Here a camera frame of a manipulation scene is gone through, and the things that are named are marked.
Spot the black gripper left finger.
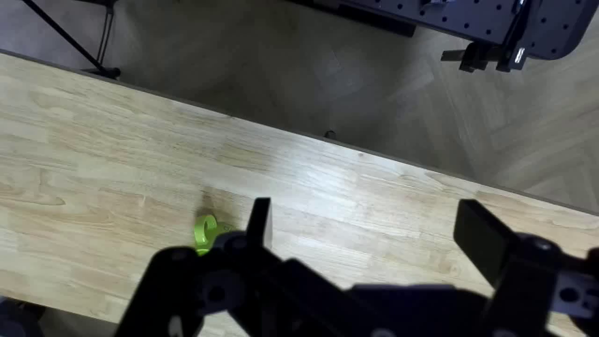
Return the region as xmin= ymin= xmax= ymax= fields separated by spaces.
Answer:
xmin=115 ymin=197 xmax=353 ymax=337

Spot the black perforated board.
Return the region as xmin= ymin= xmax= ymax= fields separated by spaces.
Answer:
xmin=340 ymin=0 xmax=599 ymax=62

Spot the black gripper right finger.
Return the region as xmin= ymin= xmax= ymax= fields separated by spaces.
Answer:
xmin=454 ymin=199 xmax=599 ymax=337

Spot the black tripod stand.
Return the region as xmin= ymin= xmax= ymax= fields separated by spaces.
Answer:
xmin=23 ymin=0 xmax=123 ymax=81

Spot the black clamp bracket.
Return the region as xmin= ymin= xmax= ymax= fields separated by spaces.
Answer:
xmin=441 ymin=0 xmax=533 ymax=74

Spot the green plastic mug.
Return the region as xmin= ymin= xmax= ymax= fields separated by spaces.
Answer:
xmin=192 ymin=214 xmax=222 ymax=259

